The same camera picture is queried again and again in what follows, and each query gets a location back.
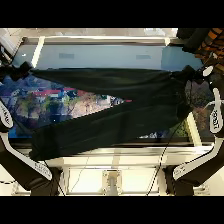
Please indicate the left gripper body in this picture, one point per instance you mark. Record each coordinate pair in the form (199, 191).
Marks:
(21, 70)

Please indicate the black pants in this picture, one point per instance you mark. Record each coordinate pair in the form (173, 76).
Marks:
(133, 88)

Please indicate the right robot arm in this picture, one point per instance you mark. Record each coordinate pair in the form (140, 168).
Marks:
(200, 165)

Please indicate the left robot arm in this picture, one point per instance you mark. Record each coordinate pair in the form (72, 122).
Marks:
(18, 166)

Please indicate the black garment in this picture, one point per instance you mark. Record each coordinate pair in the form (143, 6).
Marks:
(191, 38)

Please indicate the orange striped garment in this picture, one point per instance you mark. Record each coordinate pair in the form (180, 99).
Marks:
(213, 45)

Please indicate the silver frame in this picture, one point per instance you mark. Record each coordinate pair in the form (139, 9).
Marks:
(111, 181)

